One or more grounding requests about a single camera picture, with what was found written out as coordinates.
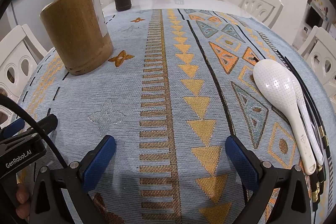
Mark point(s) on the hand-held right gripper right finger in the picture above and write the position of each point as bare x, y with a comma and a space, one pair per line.
241, 161

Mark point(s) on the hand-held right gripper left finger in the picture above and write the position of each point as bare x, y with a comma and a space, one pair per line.
101, 161

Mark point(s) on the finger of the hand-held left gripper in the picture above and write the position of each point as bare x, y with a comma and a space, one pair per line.
46, 122
14, 126

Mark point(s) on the small white dotted spoon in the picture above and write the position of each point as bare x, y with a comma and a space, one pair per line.
313, 140

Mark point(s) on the wooden utensil holder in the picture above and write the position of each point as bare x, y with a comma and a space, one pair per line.
76, 35

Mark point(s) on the person's left hand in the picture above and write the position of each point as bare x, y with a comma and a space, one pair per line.
23, 200

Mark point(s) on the patterned blue tablecloth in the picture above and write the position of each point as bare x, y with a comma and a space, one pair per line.
118, 98

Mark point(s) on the white chair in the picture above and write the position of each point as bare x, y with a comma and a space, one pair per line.
273, 2
315, 40
15, 43

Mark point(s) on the white refrigerator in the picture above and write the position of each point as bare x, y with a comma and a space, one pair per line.
31, 8

